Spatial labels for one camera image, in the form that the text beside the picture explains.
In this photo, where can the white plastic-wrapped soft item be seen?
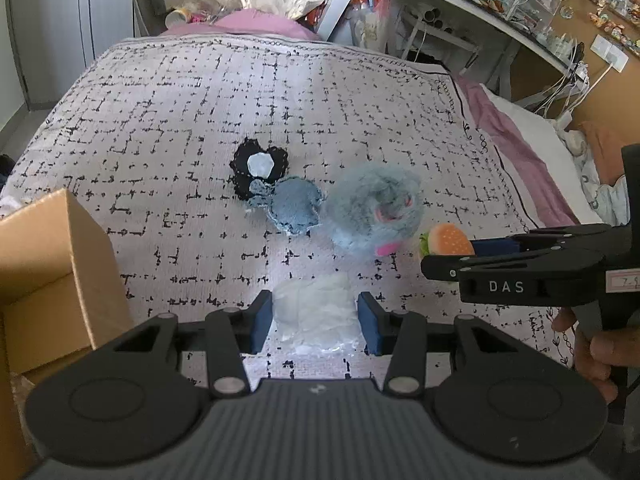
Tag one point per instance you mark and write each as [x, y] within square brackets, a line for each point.
[317, 317]

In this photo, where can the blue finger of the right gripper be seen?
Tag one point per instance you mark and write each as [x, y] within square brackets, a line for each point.
[537, 239]
[446, 268]

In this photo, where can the blue denim pouch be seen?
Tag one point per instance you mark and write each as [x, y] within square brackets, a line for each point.
[292, 204]

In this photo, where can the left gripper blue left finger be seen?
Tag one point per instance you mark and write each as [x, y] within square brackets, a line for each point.
[231, 332]

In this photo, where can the grey door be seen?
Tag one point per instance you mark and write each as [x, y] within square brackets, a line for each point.
[54, 41]

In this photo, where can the pink bed sheet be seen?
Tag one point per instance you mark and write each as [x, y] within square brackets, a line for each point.
[515, 154]

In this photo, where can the white desk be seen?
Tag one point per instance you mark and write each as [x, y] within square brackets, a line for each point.
[335, 9]

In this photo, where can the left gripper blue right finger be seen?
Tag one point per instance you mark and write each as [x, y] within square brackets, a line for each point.
[403, 337]

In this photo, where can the hamburger plush toy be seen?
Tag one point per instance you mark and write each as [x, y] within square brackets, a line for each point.
[445, 239]

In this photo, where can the open cardboard box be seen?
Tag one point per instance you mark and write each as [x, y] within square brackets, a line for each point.
[61, 297]

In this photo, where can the pink pillow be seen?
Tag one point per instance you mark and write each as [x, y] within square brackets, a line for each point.
[247, 21]

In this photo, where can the person's right hand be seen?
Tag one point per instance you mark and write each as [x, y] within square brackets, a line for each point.
[584, 364]

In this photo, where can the white black patterned bedspread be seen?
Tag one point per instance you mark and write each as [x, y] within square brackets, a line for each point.
[224, 165]

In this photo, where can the grey fluffy plush toy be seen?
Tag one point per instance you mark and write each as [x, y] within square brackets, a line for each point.
[373, 209]

